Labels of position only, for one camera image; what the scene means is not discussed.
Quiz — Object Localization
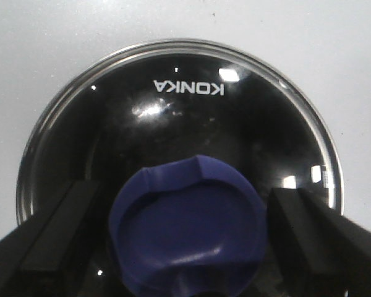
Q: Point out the glass pot lid blue knob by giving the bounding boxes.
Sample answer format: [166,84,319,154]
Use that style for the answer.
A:
[16,40,343,296]

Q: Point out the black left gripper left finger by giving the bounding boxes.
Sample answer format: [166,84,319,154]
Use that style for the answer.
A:
[0,181,99,296]

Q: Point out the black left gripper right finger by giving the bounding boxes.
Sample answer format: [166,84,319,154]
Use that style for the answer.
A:
[270,188,371,296]

